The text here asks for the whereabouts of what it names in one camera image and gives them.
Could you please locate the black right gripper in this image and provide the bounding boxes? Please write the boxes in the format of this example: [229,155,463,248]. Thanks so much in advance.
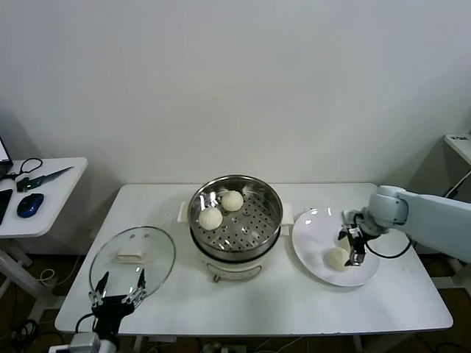
[337,219,369,268]

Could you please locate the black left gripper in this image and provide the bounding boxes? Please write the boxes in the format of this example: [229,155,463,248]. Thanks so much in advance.
[88,269,147,332]

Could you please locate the glass pot lid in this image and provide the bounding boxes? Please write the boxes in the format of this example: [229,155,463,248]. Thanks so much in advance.
[89,226,177,301]

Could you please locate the stainless steel steamer basket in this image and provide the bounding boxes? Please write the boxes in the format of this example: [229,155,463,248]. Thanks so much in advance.
[188,175,283,260]

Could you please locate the white round plate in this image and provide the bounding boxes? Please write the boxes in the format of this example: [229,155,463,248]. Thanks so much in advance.
[292,207,381,287]

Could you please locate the white side table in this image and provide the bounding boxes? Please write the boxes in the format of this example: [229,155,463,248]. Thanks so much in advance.
[0,157,88,321]

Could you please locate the white electric cooking pot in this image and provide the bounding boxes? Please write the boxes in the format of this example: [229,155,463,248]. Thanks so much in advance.
[177,200,294,284]

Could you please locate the white desk base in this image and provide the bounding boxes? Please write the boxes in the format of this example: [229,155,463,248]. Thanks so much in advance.
[447,257,471,291]

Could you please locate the floor power strip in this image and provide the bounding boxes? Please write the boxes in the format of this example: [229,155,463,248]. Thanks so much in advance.
[202,342,247,353]

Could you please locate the blue computer mouse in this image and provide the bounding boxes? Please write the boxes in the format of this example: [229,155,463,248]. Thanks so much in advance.
[16,193,45,218]

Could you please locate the black flat device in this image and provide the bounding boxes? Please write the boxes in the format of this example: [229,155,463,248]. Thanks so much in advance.
[0,188,13,225]

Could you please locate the white desk top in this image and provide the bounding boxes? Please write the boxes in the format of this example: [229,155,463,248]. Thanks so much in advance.
[442,134,471,165]

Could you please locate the black laptop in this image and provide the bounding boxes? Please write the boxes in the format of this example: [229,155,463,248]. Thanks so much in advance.
[0,136,14,181]

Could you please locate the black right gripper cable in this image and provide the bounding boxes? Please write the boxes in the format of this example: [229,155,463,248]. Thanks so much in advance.
[366,229,412,258]

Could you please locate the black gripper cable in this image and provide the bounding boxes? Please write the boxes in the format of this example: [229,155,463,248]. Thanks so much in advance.
[75,312,96,334]
[366,229,412,258]

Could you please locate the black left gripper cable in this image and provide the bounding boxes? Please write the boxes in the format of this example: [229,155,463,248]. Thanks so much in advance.
[75,312,96,334]

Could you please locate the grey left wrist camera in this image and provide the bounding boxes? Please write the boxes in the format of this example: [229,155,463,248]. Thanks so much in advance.
[49,332,102,353]

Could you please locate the white floor cable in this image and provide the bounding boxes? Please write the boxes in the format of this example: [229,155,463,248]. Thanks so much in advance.
[38,253,84,288]

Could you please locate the black floor cables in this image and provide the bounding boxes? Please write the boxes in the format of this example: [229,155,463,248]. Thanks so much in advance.
[10,318,41,343]

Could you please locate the white hanging cable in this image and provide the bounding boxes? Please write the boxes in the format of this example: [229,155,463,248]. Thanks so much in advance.
[450,171,471,194]

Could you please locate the black cable loop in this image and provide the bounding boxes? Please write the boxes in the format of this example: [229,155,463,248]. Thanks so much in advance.
[9,157,43,180]

